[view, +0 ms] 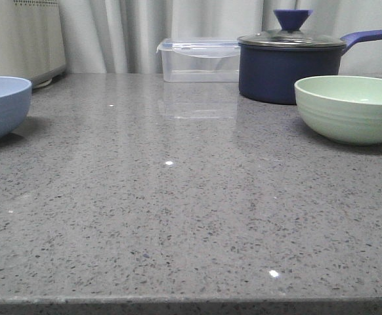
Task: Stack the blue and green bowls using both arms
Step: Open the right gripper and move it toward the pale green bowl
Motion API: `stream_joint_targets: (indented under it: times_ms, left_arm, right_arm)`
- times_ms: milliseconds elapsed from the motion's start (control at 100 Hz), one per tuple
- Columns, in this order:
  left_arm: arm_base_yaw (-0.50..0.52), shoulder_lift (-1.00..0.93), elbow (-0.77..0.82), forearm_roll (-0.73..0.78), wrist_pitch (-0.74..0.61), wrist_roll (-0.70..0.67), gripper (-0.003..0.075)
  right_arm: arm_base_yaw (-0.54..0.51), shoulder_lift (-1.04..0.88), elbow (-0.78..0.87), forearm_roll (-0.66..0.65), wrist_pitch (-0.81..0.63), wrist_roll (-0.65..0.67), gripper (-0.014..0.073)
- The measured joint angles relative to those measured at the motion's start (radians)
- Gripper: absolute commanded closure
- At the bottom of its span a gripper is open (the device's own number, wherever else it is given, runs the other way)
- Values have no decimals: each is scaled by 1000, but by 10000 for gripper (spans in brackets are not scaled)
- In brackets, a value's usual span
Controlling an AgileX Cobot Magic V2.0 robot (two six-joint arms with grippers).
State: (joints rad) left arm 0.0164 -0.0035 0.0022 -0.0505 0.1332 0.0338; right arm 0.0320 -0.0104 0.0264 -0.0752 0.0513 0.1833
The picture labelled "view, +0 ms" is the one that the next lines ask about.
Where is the green bowl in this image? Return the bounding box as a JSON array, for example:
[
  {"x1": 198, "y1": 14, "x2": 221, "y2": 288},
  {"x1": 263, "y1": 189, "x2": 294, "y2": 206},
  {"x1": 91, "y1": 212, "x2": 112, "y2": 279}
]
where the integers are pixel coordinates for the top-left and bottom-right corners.
[{"x1": 294, "y1": 75, "x2": 382, "y2": 146}]

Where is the blue bowl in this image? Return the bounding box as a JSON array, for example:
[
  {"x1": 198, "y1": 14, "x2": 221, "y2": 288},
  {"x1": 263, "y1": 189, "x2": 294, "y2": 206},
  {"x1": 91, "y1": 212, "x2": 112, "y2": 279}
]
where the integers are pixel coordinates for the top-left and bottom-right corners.
[{"x1": 0, "y1": 76, "x2": 32, "y2": 138}]

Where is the clear plastic food container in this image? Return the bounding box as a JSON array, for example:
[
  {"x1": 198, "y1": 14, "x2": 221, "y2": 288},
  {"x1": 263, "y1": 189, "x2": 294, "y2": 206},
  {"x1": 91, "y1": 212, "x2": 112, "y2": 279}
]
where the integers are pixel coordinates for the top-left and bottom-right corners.
[{"x1": 156, "y1": 37, "x2": 240, "y2": 83}]

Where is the dark blue saucepan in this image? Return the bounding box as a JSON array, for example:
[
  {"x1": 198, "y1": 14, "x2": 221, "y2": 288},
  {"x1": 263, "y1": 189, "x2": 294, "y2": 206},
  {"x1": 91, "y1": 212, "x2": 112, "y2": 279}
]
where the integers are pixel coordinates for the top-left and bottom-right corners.
[{"x1": 238, "y1": 28, "x2": 382, "y2": 106}]

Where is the white curtain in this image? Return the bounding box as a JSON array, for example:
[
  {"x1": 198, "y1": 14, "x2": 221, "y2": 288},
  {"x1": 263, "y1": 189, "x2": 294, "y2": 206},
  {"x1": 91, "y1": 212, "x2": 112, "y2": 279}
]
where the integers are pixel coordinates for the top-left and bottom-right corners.
[{"x1": 60, "y1": 1, "x2": 382, "y2": 74}]

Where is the glass pot lid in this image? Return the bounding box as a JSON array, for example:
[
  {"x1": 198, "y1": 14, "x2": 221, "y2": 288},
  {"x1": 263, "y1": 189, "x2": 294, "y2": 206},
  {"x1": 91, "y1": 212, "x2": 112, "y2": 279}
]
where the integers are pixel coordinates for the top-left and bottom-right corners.
[{"x1": 238, "y1": 9, "x2": 345, "y2": 49}]

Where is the white appliance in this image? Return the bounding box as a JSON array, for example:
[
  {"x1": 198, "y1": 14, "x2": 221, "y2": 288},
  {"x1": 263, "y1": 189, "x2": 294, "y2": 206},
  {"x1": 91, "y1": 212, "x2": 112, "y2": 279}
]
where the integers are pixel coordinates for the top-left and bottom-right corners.
[{"x1": 0, "y1": 0, "x2": 66, "y2": 86}]

